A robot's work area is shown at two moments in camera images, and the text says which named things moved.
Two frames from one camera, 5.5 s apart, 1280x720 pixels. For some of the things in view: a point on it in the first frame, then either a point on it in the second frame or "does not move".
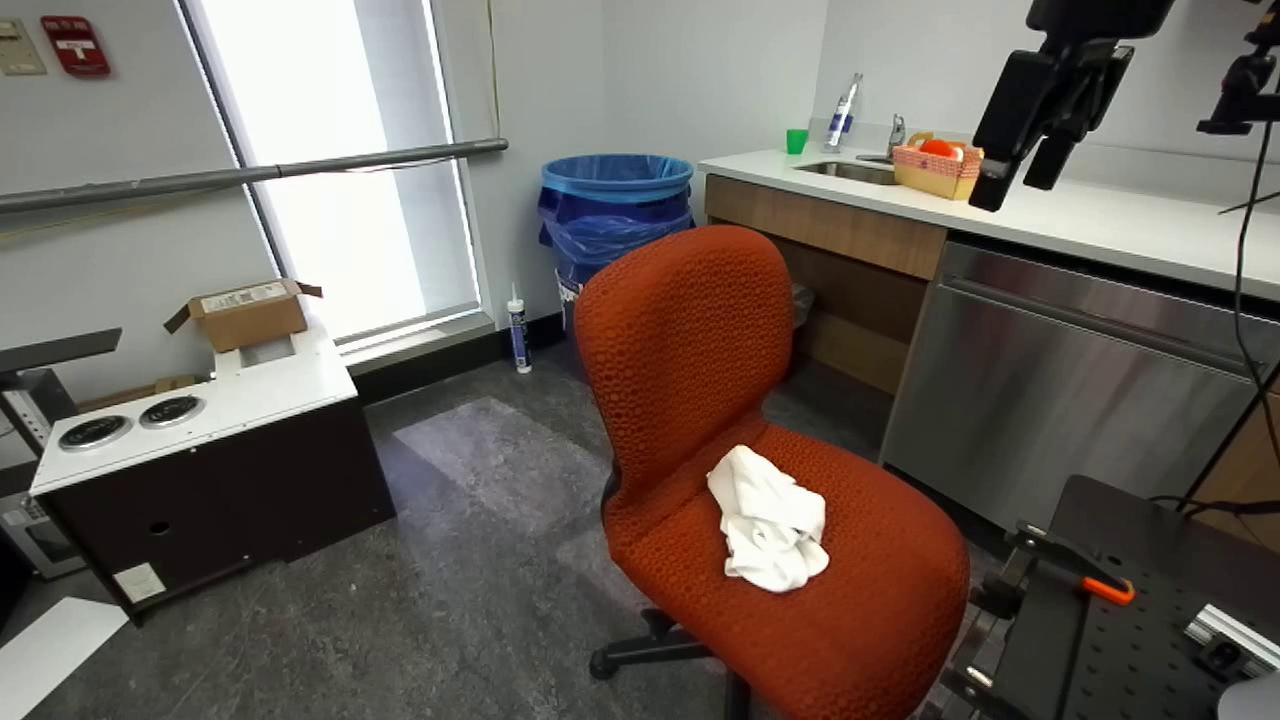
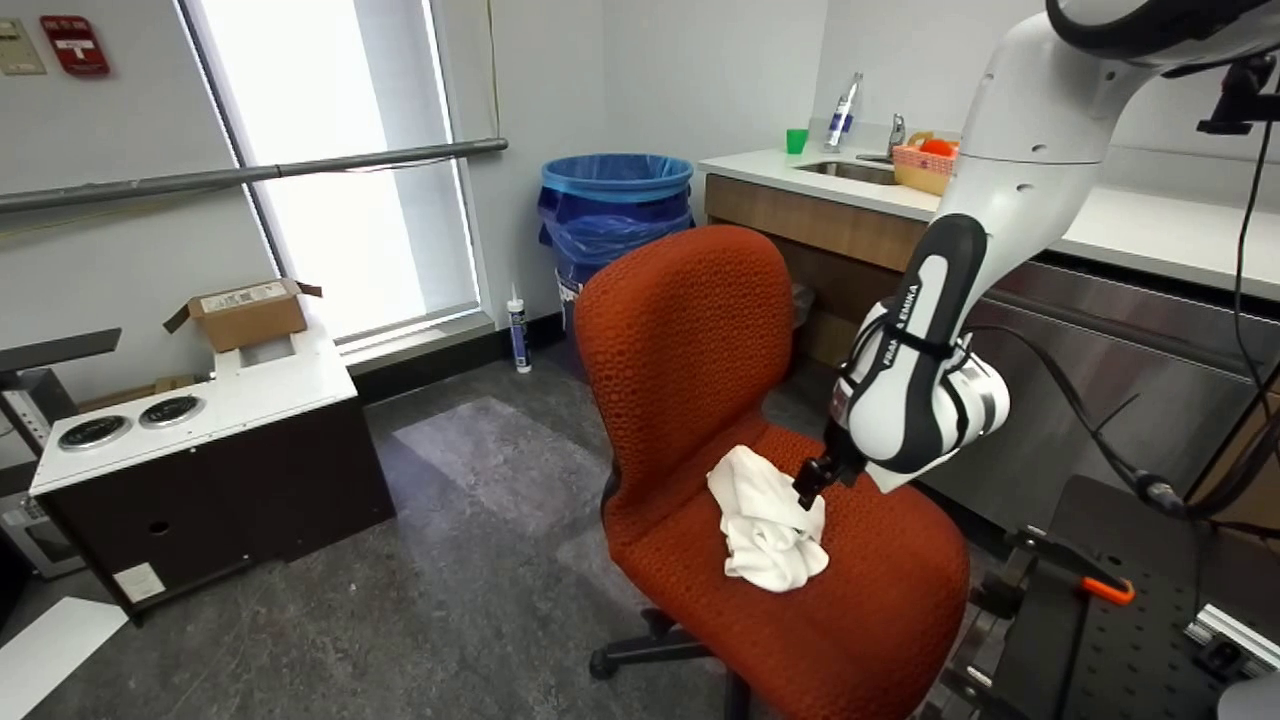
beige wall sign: (17, 49) does not move
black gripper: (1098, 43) → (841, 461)
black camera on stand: (1241, 93) does not move
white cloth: (774, 522) does not move
